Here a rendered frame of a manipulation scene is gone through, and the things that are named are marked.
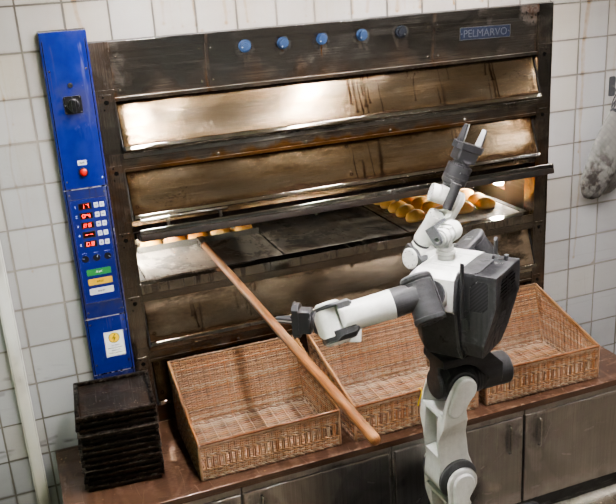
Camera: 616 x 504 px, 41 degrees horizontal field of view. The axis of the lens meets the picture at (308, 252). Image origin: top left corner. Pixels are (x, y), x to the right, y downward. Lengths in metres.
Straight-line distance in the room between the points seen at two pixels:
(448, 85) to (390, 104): 0.28
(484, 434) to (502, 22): 1.70
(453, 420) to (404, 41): 1.52
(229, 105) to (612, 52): 1.77
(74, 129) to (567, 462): 2.43
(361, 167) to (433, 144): 0.35
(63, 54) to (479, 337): 1.68
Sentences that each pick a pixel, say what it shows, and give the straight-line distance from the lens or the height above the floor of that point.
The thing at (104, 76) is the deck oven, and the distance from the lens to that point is 3.05.
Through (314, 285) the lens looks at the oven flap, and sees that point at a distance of 3.45.
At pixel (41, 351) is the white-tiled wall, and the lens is 3.28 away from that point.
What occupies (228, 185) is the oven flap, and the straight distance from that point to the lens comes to 3.20.
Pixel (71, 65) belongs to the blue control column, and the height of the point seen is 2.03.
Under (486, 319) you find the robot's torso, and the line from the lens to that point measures 2.55.
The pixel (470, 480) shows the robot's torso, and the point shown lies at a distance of 2.92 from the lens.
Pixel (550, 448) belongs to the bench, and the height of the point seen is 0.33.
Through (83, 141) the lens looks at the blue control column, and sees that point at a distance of 3.04.
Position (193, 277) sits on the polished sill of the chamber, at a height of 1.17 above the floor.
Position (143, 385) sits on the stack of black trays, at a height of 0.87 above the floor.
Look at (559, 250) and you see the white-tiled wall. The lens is 4.03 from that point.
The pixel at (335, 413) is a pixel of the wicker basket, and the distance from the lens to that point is 3.12.
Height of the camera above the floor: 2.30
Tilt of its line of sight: 19 degrees down
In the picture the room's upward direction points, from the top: 4 degrees counter-clockwise
